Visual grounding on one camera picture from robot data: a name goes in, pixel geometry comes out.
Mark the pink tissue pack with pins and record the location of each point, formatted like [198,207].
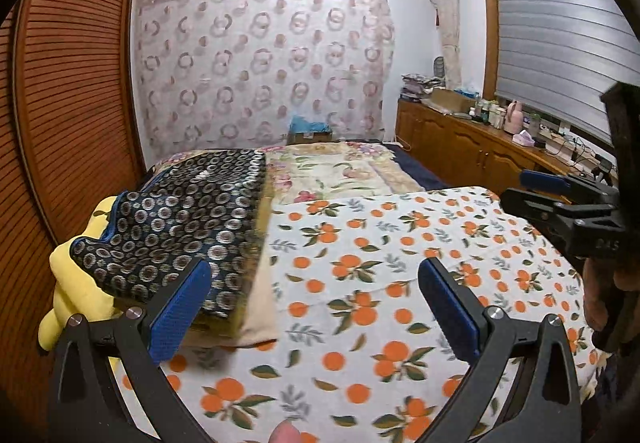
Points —
[523,138]

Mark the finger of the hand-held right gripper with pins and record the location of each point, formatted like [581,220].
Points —
[542,179]
[537,208]

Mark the beige folded cloth stack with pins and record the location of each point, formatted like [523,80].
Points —
[235,318]

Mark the grey window blind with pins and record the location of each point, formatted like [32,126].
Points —
[555,38]

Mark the person's right hand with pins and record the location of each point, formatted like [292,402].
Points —
[595,293]

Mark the small desk fan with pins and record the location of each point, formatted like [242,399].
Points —
[438,68]

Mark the wooden window frame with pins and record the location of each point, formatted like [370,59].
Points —
[487,33]

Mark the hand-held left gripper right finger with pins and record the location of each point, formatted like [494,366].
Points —
[452,313]

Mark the orange print bed sheet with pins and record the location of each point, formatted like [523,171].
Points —
[375,273]

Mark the circle patterned wall curtain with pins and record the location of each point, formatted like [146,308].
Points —
[260,68]

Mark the person's left hand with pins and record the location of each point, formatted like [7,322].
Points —
[285,435]

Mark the clear bottle with green cap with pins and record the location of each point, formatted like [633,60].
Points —
[533,124]

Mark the floral fleece blanket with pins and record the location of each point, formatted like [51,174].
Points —
[340,173]

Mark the row of small bottles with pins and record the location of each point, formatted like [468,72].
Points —
[487,114]

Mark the wooden louvered wardrobe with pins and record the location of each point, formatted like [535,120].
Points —
[75,73]

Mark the navy patterned satin pajama top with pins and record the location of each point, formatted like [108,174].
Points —
[175,223]

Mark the white lace window curtain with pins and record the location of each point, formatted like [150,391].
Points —
[445,23]

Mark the navy blanket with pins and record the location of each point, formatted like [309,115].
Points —
[420,168]

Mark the wooden sideboard cabinet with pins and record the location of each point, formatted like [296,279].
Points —
[460,143]

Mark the yellow plush toy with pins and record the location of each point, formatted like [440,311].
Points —
[80,293]

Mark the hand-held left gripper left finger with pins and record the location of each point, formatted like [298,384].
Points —
[175,318]

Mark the stack of folded clothes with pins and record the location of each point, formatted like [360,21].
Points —
[417,88]

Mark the pink thermos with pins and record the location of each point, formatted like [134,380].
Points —
[513,118]

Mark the open cardboard box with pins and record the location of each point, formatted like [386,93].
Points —
[447,102]

